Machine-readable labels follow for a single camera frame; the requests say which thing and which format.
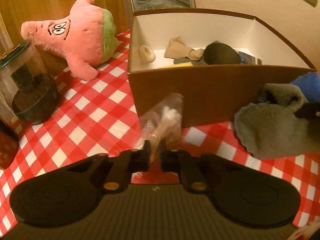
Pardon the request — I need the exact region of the cream scrunchie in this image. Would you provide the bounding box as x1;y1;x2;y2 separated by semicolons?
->
138;45;156;63

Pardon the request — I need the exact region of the black round pad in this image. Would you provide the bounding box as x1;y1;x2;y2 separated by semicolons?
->
203;42;241;65

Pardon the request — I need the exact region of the yellow sponge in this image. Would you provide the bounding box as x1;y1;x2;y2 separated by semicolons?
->
163;62;193;68

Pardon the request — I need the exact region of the brown cardboard box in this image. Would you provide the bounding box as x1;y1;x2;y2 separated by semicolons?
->
127;9;316;127

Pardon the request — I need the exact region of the striped knit sock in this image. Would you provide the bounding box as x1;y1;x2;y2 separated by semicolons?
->
238;51;262;65

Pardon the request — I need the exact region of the pink starfish plush toy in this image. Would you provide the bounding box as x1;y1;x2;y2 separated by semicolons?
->
21;0;118;81

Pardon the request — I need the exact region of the red white checkered tablecloth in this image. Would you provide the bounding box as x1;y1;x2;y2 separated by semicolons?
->
1;31;319;234

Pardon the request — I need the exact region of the glass jar dark lid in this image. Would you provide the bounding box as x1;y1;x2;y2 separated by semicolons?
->
1;42;59;125

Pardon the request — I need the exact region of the brown wooden canister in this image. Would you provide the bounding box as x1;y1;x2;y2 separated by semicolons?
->
0;120;19;170

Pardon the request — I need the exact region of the blue grey microfiber cloth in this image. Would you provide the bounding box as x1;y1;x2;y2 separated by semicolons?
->
234;72;319;159

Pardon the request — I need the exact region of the cotton swab bag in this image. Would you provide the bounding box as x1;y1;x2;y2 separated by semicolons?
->
133;93;184;163

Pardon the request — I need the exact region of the beige sock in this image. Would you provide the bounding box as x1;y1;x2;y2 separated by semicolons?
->
164;36;204;61

